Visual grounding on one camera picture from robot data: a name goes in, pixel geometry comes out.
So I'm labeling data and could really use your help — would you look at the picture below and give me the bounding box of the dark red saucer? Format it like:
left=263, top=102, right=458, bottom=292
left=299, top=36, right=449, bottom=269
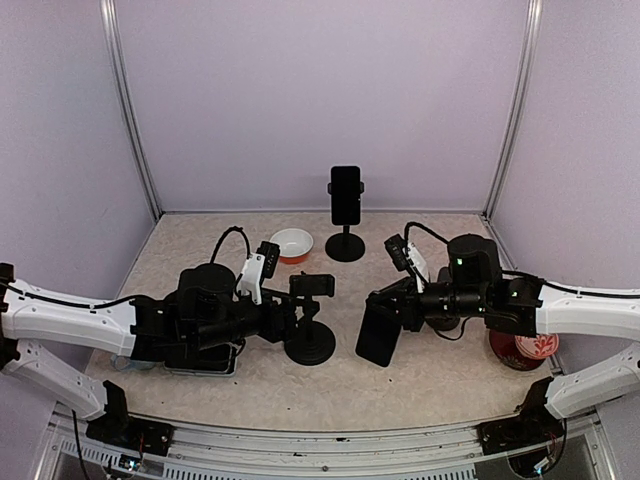
left=489, top=330, right=544, bottom=371

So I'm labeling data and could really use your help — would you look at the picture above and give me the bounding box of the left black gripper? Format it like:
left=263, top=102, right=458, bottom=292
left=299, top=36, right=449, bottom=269
left=191, top=287, right=320, bottom=351

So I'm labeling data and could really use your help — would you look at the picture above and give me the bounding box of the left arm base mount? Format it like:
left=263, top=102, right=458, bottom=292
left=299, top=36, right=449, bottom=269
left=86, top=380, right=175, bottom=457

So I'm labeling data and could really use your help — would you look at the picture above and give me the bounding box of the left aluminium frame post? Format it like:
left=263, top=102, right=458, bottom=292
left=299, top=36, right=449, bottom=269
left=100, top=0, right=164, bottom=223

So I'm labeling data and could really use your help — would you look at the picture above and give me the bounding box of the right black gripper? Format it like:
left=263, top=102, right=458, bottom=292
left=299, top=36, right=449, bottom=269
left=367, top=272, right=489, bottom=332

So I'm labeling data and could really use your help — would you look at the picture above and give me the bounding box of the black pole phone stand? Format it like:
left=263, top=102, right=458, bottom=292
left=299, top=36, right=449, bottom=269
left=325, top=225, right=365, bottom=263
left=284, top=272, right=336, bottom=366

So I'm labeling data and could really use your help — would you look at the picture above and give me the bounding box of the black teal phone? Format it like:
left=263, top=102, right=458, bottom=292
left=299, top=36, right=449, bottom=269
left=328, top=165, right=364, bottom=226

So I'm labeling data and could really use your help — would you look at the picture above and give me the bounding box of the right aluminium frame post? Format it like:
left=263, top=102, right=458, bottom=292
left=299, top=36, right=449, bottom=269
left=482, top=0, right=544, bottom=223

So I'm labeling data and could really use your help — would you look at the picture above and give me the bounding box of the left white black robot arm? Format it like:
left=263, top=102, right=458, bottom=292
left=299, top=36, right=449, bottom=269
left=1, top=256, right=335, bottom=375

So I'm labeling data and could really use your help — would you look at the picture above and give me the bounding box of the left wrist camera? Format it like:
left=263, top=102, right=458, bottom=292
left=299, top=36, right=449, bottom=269
left=236, top=241, right=280, bottom=305

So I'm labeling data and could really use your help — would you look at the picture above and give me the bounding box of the red patterned bowl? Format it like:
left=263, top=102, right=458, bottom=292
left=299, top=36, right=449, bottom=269
left=514, top=334, right=559, bottom=360

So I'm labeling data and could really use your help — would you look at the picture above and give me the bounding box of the aluminium frame post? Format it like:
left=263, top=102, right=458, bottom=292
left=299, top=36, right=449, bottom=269
left=482, top=0, right=544, bottom=223
left=100, top=0, right=164, bottom=223

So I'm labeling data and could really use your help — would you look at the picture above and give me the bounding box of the orange white bowl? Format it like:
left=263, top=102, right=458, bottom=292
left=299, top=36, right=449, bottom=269
left=270, top=228, right=314, bottom=264

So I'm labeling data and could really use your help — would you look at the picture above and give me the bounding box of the light blue mug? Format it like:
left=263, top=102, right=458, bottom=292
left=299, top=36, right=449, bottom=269
left=110, top=355, right=156, bottom=372

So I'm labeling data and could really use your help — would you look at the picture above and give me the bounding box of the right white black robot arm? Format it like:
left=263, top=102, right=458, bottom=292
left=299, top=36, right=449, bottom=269
left=355, top=234, right=639, bottom=444

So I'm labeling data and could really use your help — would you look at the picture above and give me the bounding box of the right flat black phone stand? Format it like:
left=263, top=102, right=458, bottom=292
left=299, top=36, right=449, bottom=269
left=426, top=266, right=460, bottom=332

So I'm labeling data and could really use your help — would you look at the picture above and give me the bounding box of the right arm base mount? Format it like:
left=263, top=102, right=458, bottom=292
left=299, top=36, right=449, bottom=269
left=476, top=377, right=566, bottom=455

